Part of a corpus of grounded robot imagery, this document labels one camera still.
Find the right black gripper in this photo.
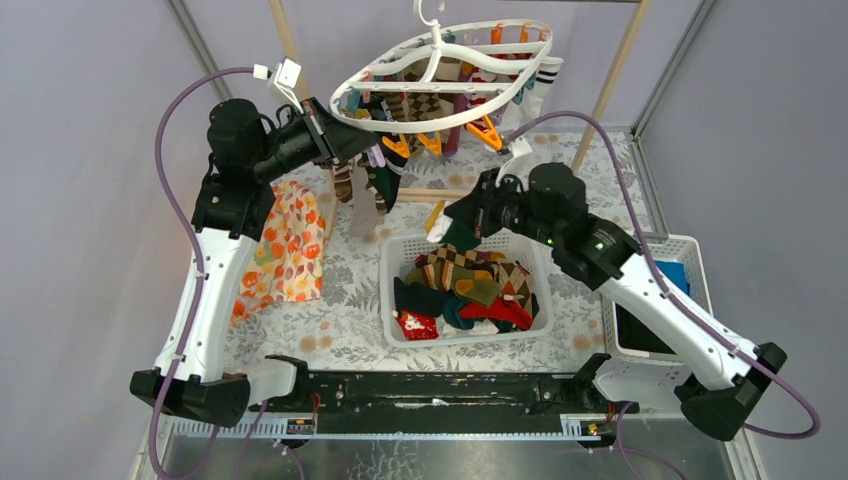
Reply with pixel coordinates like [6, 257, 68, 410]
[445, 167, 560, 247]

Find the brown striped sock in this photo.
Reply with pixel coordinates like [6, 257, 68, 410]
[332, 161, 356, 205]

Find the brown argyle sock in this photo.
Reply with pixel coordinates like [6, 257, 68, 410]
[404, 244, 534, 299]

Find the white oval sock hanger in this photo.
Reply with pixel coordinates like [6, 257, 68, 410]
[328, 0, 554, 135]

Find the green white yellow sock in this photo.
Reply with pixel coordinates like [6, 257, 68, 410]
[425, 200, 481, 251]

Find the dark green sock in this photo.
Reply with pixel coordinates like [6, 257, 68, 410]
[365, 155, 408, 214]

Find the beige sock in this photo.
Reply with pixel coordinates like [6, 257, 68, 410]
[348, 162, 380, 238]

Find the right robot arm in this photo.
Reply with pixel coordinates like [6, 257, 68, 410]
[428, 163, 786, 441]

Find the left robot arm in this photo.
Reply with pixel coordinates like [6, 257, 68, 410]
[129, 98, 379, 428]

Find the purple clothespin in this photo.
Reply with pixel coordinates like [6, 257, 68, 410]
[366, 145, 387, 168]

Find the orange clothespin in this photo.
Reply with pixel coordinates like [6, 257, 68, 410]
[465, 115, 503, 152]
[382, 133, 411, 159]
[416, 131, 443, 156]

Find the olive green sock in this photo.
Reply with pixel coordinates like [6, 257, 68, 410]
[452, 279, 501, 307]

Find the white sock laundry basket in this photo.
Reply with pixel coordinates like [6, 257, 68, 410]
[379, 232, 555, 348]

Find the red sock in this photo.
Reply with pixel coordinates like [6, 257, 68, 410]
[459, 298, 533, 333]

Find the white black striped sock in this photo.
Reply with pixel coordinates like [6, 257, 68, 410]
[500, 56, 564, 131]

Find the floral orange cloth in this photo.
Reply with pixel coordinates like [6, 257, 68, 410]
[230, 180, 326, 326]

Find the white side basket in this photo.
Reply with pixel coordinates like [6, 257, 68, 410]
[601, 232, 713, 363]

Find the blue cloth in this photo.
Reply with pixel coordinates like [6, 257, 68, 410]
[655, 261, 691, 296]

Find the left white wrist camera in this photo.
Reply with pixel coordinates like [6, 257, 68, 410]
[252, 57, 303, 113]

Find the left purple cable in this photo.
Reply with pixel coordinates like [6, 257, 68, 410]
[146, 66, 274, 480]

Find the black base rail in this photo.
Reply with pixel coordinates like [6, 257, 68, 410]
[267, 370, 625, 416]

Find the wooden drying rack frame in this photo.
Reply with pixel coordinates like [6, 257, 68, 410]
[268, 1, 652, 202]

